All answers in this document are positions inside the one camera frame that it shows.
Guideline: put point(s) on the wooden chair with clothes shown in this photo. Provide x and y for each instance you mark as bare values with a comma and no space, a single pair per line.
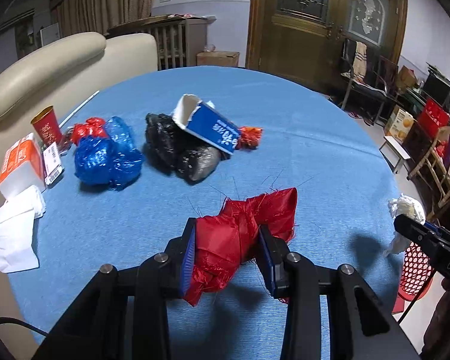
367,73

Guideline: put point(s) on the light blue plastic bag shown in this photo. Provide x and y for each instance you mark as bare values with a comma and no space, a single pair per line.
120,133

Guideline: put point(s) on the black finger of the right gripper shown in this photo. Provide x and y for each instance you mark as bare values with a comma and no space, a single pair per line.
434,241

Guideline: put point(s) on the blue white paper carton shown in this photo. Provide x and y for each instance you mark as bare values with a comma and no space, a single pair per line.
200,119

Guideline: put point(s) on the dark snack packet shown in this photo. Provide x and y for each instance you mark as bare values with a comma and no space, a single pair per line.
66,142

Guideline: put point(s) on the orange white tissue pack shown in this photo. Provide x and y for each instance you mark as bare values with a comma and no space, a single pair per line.
22,167

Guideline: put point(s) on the white purple medicine box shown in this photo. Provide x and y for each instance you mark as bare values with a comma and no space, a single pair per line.
52,164

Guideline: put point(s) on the beige leather armchair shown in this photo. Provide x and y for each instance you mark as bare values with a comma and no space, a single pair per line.
62,75

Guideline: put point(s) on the red plastic mesh basket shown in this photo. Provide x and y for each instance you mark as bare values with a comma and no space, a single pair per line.
416,277

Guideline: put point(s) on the dark blue plastic bag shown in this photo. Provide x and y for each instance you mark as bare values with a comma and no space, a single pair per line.
99,161

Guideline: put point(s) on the wooden glass panel door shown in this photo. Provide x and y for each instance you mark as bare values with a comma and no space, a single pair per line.
301,40

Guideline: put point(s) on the white plastic straw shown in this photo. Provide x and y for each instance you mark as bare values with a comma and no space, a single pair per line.
77,109

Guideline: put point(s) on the small red orange wrapper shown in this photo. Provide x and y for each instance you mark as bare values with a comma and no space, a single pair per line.
250,138

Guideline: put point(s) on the red plastic bag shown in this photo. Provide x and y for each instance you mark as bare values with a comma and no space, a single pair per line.
94,127

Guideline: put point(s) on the white plastic bag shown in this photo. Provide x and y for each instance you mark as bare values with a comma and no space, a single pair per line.
411,208

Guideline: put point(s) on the red paper cup gold rim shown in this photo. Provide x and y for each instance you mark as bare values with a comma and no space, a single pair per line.
46,125

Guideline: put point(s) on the white folded tissue stack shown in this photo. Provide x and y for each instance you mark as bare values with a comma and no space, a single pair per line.
17,219

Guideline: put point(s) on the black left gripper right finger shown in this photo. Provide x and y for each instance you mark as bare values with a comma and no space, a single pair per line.
337,302

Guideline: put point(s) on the black plastic bag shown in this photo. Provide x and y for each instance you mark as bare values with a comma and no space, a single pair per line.
171,149

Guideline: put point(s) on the yellow printed cardboard box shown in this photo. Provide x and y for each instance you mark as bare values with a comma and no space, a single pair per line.
399,124

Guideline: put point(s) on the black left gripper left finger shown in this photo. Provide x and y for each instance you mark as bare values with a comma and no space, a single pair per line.
122,314

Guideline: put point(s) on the blue round tablecloth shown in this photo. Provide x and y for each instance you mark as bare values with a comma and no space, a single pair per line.
215,213

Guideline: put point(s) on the red fabric scrap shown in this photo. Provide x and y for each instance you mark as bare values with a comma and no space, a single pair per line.
226,240

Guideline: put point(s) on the brown wooden cabinet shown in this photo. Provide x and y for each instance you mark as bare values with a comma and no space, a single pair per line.
179,37

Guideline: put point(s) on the red gift bag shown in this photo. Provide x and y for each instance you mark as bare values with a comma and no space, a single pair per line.
432,118

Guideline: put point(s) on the cardboard box on floor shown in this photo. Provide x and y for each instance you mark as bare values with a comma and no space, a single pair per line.
218,58

